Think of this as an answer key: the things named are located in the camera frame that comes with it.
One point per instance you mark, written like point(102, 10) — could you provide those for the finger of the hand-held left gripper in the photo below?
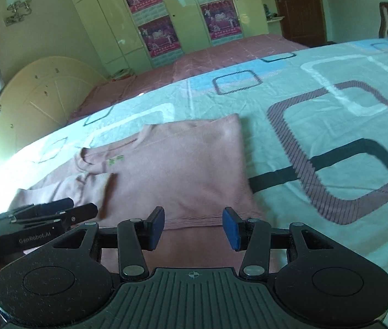
point(82, 213)
point(62, 204)

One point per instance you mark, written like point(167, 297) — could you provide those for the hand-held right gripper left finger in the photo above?
point(157, 229)

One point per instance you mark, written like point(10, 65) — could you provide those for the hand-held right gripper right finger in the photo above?
point(231, 229)

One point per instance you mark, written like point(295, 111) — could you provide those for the pink sweater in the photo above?
point(180, 171)

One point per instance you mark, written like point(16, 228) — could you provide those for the cream rounded headboard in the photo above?
point(39, 96)

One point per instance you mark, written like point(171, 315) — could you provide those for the patterned light blue bed sheet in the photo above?
point(334, 126)

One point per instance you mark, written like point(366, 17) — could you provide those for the pink checked bed sheet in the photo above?
point(197, 60)

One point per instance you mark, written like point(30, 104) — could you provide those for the dark brown wooden door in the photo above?
point(298, 7)

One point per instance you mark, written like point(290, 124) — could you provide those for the wall lamp with shades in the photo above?
point(17, 5)

